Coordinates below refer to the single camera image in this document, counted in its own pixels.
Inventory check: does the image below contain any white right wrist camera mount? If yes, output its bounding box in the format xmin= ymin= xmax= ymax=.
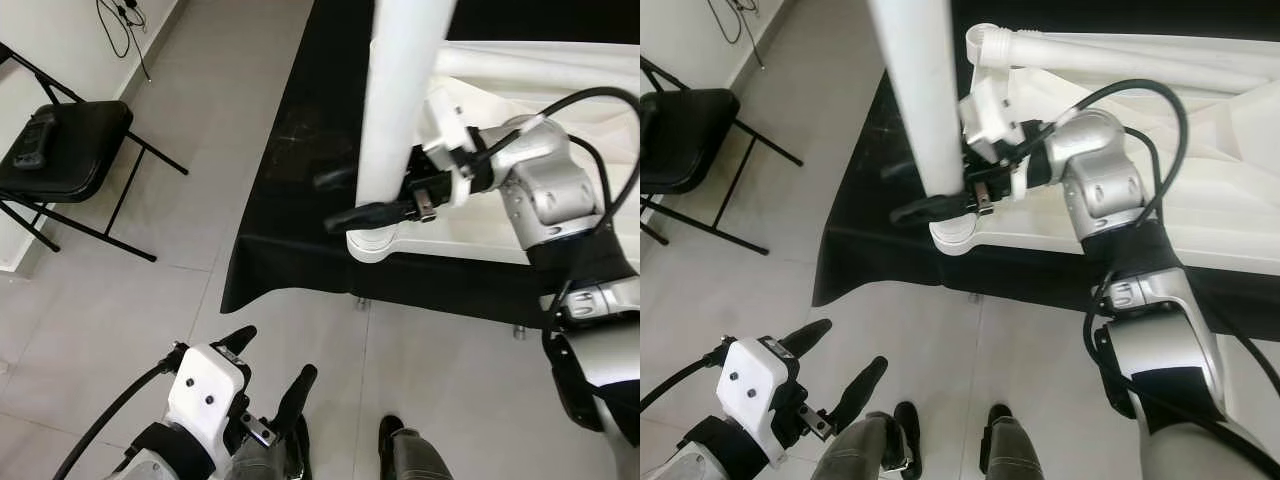
xmin=418 ymin=85 xmax=483 ymax=208
xmin=958 ymin=75 xmax=1033 ymax=203

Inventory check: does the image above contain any black folding chair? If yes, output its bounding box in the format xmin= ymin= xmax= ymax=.
xmin=640 ymin=55 xmax=804 ymax=256
xmin=0 ymin=42 xmax=189 ymax=263

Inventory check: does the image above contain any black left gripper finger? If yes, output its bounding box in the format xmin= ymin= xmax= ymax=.
xmin=775 ymin=318 xmax=833 ymax=358
xmin=275 ymin=364 xmax=319 ymax=438
xmin=215 ymin=325 xmax=259 ymax=358
xmin=835 ymin=356 xmax=889 ymax=433

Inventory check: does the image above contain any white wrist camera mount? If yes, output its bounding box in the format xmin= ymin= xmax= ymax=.
xmin=418 ymin=85 xmax=483 ymax=208
xmin=958 ymin=75 xmax=1033 ymax=203
xmin=722 ymin=337 xmax=803 ymax=469
xmin=165 ymin=342 xmax=250 ymax=463

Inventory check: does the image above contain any black power cable with adapter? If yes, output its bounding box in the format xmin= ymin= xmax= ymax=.
xmin=705 ymin=0 xmax=769 ymax=73
xmin=95 ymin=0 xmax=156 ymax=83

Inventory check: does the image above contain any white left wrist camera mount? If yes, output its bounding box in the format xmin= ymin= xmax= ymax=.
xmin=165 ymin=342 xmax=250 ymax=463
xmin=722 ymin=337 xmax=803 ymax=469

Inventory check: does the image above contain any white plastic table top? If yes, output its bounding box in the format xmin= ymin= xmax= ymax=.
xmin=345 ymin=40 xmax=641 ymax=266
xmin=928 ymin=22 xmax=1280 ymax=276

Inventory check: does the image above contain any white plastic table leg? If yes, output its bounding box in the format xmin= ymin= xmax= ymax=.
xmin=435 ymin=45 xmax=641 ymax=93
xmin=868 ymin=0 xmax=973 ymax=226
xmin=965 ymin=25 xmax=1280 ymax=93
xmin=355 ymin=0 xmax=459 ymax=236

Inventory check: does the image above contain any black remote controller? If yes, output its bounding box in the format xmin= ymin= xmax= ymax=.
xmin=10 ymin=108 xmax=58 ymax=173

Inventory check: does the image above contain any black tablecloth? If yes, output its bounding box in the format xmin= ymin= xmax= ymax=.
xmin=220 ymin=0 xmax=641 ymax=333
xmin=812 ymin=0 xmax=1280 ymax=343

